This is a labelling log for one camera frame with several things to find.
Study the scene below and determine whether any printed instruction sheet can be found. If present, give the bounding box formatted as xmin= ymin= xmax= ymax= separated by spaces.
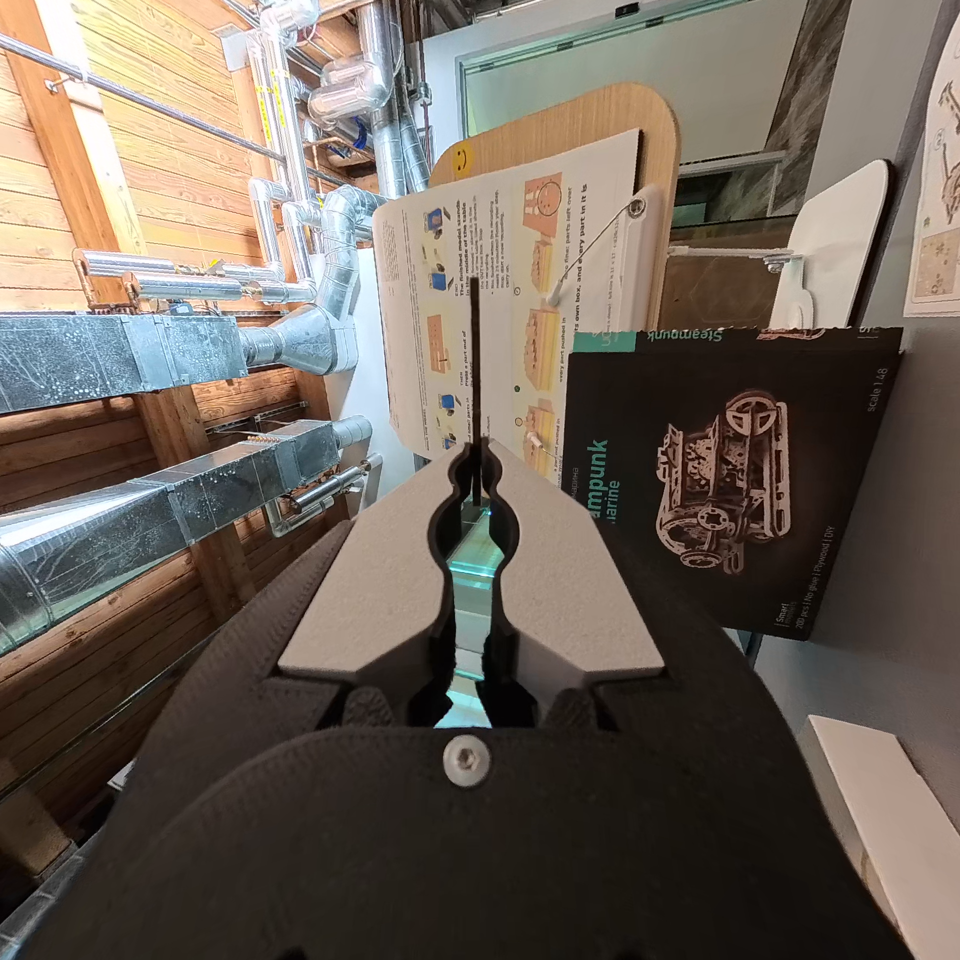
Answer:
xmin=902 ymin=7 xmax=960 ymax=318

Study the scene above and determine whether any thin steel wire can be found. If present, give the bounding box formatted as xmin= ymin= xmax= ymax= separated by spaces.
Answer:
xmin=549 ymin=196 xmax=650 ymax=307

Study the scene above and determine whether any thin metal conduit rod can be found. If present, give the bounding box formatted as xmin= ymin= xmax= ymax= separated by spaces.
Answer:
xmin=0 ymin=33 xmax=354 ymax=189

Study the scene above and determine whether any white rounded board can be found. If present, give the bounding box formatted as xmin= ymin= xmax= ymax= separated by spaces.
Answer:
xmin=768 ymin=159 xmax=894 ymax=329

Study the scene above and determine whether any white poster clip bar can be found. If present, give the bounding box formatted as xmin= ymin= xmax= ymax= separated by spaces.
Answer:
xmin=603 ymin=183 xmax=669 ymax=335

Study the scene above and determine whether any metal duct reducer elbow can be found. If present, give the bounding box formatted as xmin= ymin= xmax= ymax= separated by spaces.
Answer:
xmin=240 ymin=186 xmax=391 ymax=376

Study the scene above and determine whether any horizontal silver pipe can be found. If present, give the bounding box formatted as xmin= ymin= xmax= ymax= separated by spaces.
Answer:
xmin=75 ymin=249 xmax=320 ymax=305

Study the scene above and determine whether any thin dark wooden strip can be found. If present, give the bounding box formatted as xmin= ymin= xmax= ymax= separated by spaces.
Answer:
xmin=468 ymin=276 xmax=485 ymax=505

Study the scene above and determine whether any dark model kit box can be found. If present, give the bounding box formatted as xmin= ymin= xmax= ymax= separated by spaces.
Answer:
xmin=562 ymin=326 xmax=905 ymax=642

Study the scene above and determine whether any large spiral metal duct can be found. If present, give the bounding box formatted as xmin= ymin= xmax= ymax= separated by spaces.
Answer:
xmin=307 ymin=0 xmax=436 ymax=200

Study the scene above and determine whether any rectangular metal air duct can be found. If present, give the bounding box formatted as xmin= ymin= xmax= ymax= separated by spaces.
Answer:
xmin=0 ymin=313 xmax=249 ymax=414

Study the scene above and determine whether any rounded wooden board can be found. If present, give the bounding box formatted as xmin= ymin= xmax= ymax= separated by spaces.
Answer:
xmin=427 ymin=82 xmax=682 ymax=335

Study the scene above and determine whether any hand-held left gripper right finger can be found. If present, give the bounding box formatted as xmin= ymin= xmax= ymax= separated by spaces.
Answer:
xmin=480 ymin=439 xmax=667 ymax=727

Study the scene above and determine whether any chrome pipe fitting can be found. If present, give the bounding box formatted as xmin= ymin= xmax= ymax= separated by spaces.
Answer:
xmin=266 ymin=457 xmax=372 ymax=537

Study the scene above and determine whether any round metal air duct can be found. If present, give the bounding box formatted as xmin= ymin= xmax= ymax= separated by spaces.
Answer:
xmin=0 ymin=416 xmax=374 ymax=654

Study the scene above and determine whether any illustrated instruction poster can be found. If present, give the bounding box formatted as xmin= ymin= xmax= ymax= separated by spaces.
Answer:
xmin=372 ymin=129 xmax=642 ymax=489

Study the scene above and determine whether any white cardboard box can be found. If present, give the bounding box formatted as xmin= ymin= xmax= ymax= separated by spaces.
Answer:
xmin=806 ymin=714 xmax=960 ymax=950

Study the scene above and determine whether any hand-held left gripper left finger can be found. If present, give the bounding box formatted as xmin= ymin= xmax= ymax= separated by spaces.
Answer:
xmin=277 ymin=441 xmax=477 ymax=727

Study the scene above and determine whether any silver insulated pipe run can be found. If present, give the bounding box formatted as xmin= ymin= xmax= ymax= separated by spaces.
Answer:
xmin=247 ymin=0 xmax=331 ymax=286

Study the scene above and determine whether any metal bracket with clear rod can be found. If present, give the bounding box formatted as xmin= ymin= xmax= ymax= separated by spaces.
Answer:
xmin=667 ymin=246 xmax=807 ymax=273

